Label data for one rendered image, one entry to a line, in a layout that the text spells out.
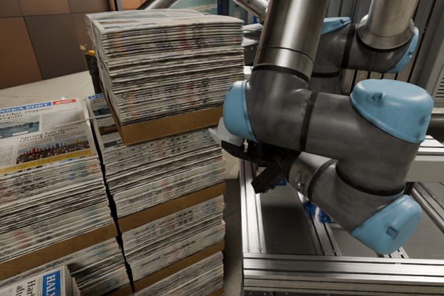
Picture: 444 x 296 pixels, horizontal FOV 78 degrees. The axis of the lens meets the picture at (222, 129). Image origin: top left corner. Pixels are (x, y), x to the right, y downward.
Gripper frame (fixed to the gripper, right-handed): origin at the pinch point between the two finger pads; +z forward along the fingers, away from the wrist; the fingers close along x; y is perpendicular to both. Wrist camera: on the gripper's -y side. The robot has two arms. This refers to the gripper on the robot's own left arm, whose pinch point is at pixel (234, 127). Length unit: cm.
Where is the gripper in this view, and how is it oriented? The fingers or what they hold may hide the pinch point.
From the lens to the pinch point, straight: 58.6
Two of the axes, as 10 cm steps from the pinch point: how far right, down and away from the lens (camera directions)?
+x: -8.6, 2.4, -4.5
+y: 0.0, -8.9, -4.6
